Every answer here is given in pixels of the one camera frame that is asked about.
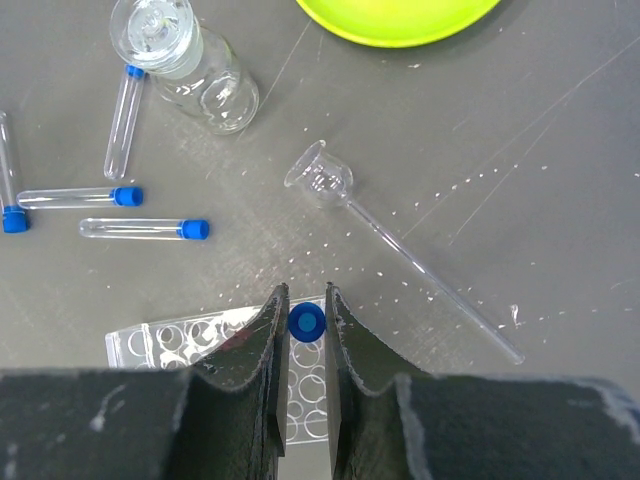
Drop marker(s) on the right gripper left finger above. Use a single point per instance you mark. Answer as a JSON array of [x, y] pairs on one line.
[[221, 418]]

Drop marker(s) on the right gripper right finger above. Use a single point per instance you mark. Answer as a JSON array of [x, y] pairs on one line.
[[388, 419]]

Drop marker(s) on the blue capped test tube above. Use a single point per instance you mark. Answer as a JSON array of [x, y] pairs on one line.
[[81, 198], [14, 217], [124, 121], [307, 322], [144, 229]]

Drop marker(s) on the clear test tube rack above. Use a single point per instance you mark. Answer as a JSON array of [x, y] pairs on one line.
[[175, 343]]

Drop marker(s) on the glass thistle funnel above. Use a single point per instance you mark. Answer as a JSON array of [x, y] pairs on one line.
[[328, 182]]

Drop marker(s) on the clear glass bottle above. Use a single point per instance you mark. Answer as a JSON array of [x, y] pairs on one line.
[[192, 68]]

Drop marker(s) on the green plastic plate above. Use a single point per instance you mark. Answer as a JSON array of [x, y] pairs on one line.
[[396, 23]]

